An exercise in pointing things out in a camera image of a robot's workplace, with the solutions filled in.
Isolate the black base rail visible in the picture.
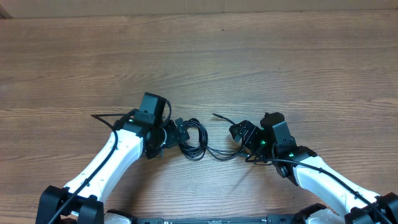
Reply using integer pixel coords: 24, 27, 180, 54
104, 203, 327, 224

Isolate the black USB cable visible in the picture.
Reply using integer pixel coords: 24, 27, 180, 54
177, 113, 249, 162

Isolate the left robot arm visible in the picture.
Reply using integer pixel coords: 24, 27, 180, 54
36, 93, 186, 224

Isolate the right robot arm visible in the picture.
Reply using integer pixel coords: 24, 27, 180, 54
229, 112, 397, 224

